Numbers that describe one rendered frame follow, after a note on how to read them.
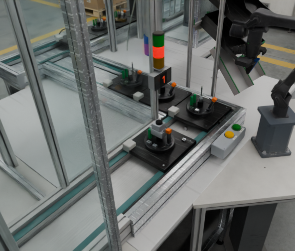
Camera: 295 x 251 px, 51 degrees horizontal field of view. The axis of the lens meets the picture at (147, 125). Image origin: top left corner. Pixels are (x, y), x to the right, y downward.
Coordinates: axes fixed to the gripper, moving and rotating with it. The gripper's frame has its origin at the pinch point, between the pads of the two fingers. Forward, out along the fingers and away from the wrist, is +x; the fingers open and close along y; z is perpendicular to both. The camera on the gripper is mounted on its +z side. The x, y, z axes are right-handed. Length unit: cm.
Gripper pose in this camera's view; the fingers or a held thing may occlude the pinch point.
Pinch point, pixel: (248, 66)
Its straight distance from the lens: 146.7
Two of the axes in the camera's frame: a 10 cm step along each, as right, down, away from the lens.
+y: -6.4, 4.8, -6.0
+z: -7.6, -3.8, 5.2
